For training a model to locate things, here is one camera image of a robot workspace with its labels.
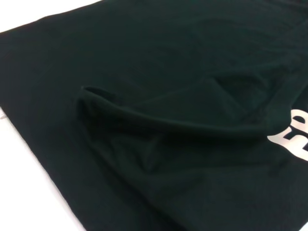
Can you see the black shirt with white print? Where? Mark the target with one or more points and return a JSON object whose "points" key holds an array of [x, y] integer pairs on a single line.
{"points": [[144, 108]]}

